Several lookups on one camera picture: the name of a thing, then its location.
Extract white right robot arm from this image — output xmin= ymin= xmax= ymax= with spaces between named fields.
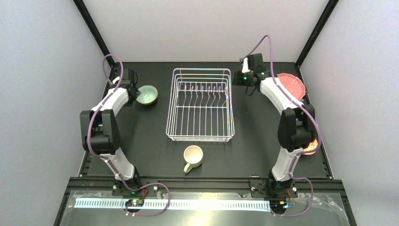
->
xmin=233 ymin=54 xmax=316 ymax=189

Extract black left frame post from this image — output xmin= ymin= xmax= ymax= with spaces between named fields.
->
xmin=73 ymin=0 xmax=110 ymax=56

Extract pink polka dot plate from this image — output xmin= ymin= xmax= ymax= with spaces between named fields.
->
xmin=277 ymin=73 xmax=304 ymax=101

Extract white LED light strip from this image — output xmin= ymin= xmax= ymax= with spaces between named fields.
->
xmin=73 ymin=198 xmax=270 ymax=212

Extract orange floral bowl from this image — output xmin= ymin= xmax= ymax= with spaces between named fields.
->
xmin=304 ymin=139 xmax=318 ymax=155

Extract black right frame post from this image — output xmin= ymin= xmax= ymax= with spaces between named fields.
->
xmin=295 ymin=0 xmax=339 ymax=68

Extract white wire dish rack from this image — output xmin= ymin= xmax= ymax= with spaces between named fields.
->
xmin=166 ymin=68 xmax=235 ymax=142

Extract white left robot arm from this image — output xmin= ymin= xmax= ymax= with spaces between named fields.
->
xmin=80 ymin=69 xmax=142 ymax=190

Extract green celadon bowl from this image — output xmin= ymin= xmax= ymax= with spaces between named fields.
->
xmin=136 ymin=85 xmax=158 ymax=105

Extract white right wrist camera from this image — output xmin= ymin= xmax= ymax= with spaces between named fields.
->
xmin=241 ymin=57 xmax=251 ymax=74

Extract cream mug green handle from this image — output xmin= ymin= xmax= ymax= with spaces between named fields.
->
xmin=184 ymin=145 xmax=203 ymax=173

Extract dark striped plate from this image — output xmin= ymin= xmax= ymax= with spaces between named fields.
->
xmin=302 ymin=82 xmax=308 ymax=101

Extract black frame post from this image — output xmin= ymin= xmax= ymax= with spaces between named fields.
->
xmin=73 ymin=0 xmax=110 ymax=56
xmin=295 ymin=0 xmax=339 ymax=68

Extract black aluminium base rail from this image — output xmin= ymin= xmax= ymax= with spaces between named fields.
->
xmin=54 ymin=175 xmax=357 ymax=226

